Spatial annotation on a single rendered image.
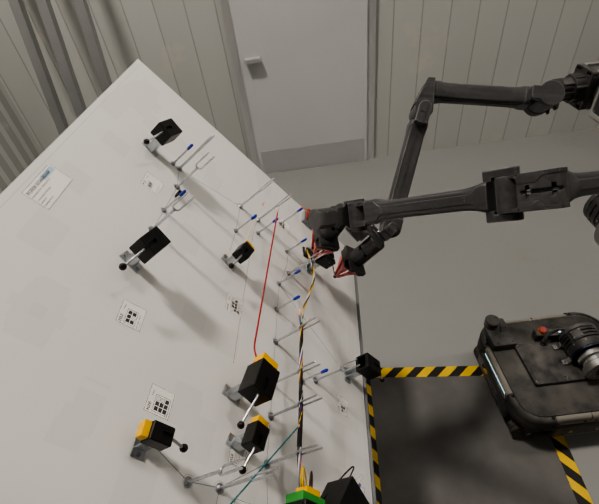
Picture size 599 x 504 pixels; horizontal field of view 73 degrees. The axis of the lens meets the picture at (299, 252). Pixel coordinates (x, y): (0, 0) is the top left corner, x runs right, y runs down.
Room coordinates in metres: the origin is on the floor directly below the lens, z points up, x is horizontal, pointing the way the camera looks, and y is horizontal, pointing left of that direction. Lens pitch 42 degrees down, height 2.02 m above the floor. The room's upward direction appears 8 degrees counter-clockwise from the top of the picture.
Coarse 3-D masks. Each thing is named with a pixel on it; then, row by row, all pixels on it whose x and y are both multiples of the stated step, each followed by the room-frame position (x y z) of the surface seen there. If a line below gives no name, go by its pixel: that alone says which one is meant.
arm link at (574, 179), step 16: (512, 176) 0.65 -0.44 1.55; (528, 176) 0.63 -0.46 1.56; (544, 176) 0.62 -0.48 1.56; (560, 176) 0.60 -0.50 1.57; (576, 176) 0.62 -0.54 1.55; (592, 176) 0.64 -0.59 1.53; (496, 192) 0.66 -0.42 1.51; (512, 192) 0.64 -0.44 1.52; (528, 192) 0.62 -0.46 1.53; (544, 192) 0.60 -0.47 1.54; (560, 192) 0.59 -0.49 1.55; (576, 192) 0.60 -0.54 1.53; (592, 192) 0.62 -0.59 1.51; (512, 208) 0.62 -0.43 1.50; (528, 208) 0.60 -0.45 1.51; (544, 208) 0.58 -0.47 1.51
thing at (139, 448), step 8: (152, 424) 0.31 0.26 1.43; (160, 424) 0.31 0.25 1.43; (152, 432) 0.30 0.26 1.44; (160, 432) 0.30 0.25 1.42; (168, 432) 0.30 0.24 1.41; (136, 440) 0.31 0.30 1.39; (144, 440) 0.29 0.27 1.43; (152, 440) 0.29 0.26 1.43; (160, 440) 0.29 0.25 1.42; (168, 440) 0.29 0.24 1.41; (176, 440) 0.30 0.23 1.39; (136, 448) 0.30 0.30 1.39; (144, 448) 0.29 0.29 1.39; (160, 448) 0.29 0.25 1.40; (184, 448) 0.29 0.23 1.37; (136, 456) 0.29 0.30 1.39; (144, 456) 0.29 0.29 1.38
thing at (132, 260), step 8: (152, 232) 0.63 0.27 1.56; (160, 232) 0.64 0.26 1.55; (144, 240) 0.60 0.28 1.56; (152, 240) 0.61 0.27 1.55; (160, 240) 0.62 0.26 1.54; (168, 240) 0.63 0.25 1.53; (136, 248) 0.60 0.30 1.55; (144, 248) 0.59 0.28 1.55; (152, 248) 0.59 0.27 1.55; (160, 248) 0.60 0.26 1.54; (120, 256) 0.62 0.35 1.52; (128, 256) 0.63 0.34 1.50; (136, 256) 0.57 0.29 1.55; (144, 256) 0.59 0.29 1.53; (152, 256) 0.58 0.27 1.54; (120, 264) 0.55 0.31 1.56; (128, 264) 0.61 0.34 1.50; (136, 264) 0.62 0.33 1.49; (136, 272) 0.61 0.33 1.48
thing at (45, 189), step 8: (48, 168) 0.73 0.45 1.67; (56, 168) 0.74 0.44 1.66; (40, 176) 0.70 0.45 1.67; (48, 176) 0.71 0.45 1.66; (56, 176) 0.72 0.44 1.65; (64, 176) 0.73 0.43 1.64; (32, 184) 0.67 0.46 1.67; (40, 184) 0.68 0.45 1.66; (48, 184) 0.69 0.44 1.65; (56, 184) 0.70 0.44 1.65; (64, 184) 0.71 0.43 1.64; (24, 192) 0.65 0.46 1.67; (32, 192) 0.66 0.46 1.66; (40, 192) 0.67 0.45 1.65; (48, 192) 0.68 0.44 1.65; (56, 192) 0.69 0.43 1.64; (40, 200) 0.65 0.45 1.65; (48, 200) 0.66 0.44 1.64; (56, 200) 0.67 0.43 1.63; (48, 208) 0.64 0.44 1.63
